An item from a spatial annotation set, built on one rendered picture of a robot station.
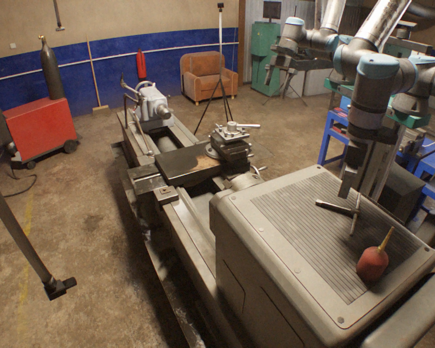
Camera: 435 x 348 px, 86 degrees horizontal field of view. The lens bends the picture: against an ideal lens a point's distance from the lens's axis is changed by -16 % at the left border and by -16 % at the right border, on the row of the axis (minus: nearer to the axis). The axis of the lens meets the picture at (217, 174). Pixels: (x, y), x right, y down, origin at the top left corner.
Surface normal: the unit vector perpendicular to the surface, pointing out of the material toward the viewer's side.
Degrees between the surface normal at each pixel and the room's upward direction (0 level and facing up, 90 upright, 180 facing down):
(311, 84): 90
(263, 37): 90
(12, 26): 90
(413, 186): 0
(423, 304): 0
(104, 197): 0
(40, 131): 90
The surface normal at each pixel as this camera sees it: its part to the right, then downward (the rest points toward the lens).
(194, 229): 0.00, -0.82
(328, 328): -0.54, -0.49
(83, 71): 0.46, 0.51
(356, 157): -0.49, 0.50
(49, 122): 0.74, 0.39
